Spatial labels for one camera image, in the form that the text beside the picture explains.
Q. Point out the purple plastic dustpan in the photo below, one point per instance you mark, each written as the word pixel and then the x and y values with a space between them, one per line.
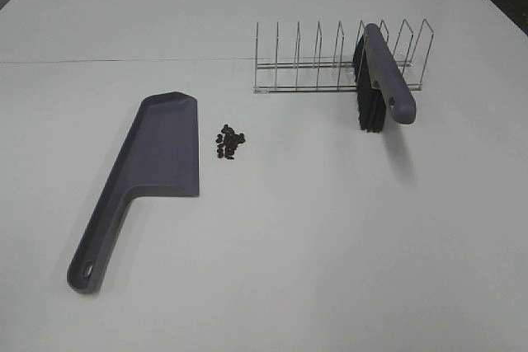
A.
pixel 158 158

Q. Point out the pile of coffee beans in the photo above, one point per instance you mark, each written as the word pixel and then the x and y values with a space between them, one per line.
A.
pixel 227 142

